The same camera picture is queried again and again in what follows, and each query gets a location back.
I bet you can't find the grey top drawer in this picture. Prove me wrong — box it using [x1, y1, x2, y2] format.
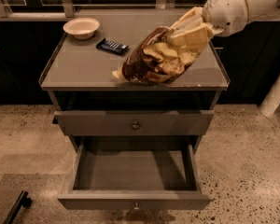
[54, 110, 214, 136]

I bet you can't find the grey drawer cabinet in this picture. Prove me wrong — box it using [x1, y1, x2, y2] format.
[39, 9, 230, 147]

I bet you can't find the brown chip bag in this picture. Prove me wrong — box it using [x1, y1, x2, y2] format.
[112, 26, 197, 85]

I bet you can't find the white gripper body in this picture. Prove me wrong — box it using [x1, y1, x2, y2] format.
[203, 0, 248, 36]

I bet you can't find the grey open middle drawer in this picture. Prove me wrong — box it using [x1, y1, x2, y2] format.
[58, 144, 211, 210]

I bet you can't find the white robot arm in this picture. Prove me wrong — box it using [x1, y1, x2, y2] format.
[171, 0, 280, 36]

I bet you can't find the black base bar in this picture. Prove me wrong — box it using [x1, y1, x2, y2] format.
[3, 191, 32, 224]

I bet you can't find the white paper bowl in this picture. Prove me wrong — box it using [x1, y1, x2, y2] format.
[63, 18, 100, 40]

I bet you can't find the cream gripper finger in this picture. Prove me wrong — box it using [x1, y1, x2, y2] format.
[166, 22, 214, 64]
[171, 7, 208, 31]

